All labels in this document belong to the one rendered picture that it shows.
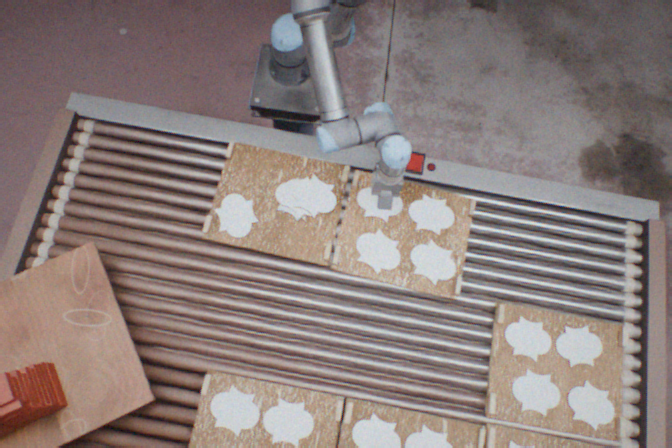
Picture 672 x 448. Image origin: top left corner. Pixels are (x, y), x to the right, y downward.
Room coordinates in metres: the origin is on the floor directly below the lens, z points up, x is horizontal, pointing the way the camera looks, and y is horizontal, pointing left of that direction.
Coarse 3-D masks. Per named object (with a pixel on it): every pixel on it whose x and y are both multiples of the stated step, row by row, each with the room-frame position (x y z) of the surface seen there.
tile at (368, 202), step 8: (360, 192) 0.69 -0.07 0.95; (368, 192) 0.69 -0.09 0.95; (360, 200) 0.66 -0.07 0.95; (368, 200) 0.66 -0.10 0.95; (376, 200) 0.67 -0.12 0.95; (400, 200) 0.68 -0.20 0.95; (368, 208) 0.64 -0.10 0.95; (376, 208) 0.64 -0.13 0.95; (392, 208) 0.65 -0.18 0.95; (400, 208) 0.65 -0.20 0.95; (376, 216) 0.61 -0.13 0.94; (384, 216) 0.62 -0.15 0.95
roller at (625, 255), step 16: (96, 160) 0.69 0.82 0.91; (112, 160) 0.69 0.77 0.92; (128, 160) 0.70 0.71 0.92; (144, 160) 0.71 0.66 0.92; (176, 176) 0.67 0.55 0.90; (192, 176) 0.68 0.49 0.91; (208, 176) 0.68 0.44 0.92; (480, 224) 0.64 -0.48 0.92; (512, 240) 0.61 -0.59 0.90; (528, 240) 0.61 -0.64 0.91; (544, 240) 0.62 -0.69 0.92; (560, 240) 0.63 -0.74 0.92; (576, 240) 0.64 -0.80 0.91; (608, 256) 0.60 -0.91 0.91; (624, 256) 0.60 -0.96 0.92; (640, 256) 0.61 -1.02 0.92
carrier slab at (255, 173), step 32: (256, 160) 0.76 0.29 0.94; (288, 160) 0.77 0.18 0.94; (320, 160) 0.79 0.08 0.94; (224, 192) 0.63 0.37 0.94; (256, 192) 0.64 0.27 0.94; (256, 224) 0.53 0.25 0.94; (288, 224) 0.55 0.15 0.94; (320, 224) 0.56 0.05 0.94; (288, 256) 0.44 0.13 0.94; (320, 256) 0.46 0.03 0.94
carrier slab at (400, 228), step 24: (408, 192) 0.72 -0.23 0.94; (432, 192) 0.73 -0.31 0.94; (360, 216) 0.61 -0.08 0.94; (408, 216) 0.63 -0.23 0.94; (456, 216) 0.65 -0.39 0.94; (408, 240) 0.55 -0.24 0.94; (432, 240) 0.56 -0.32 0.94; (456, 240) 0.57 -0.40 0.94; (360, 264) 0.45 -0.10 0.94; (408, 264) 0.47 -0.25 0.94; (456, 264) 0.49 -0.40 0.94; (432, 288) 0.40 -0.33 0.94
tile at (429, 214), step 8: (424, 200) 0.69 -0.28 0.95; (432, 200) 0.69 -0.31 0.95; (416, 208) 0.66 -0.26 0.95; (424, 208) 0.66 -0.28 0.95; (432, 208) 0.67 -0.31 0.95; (440, 208) 0.67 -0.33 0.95; (448, 208) 0.67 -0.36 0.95; (416, 216) 0.63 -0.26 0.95; (424, 216) 0.64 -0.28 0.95; (432, 216) 0.64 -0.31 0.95; (440, 216) 0.64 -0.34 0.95; (448, 216) 0.65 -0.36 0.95; (424, 224) 0.61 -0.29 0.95; (432, 224) 0.61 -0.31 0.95; (440, 224) 0.62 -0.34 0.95; (448, 224) 0.62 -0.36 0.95
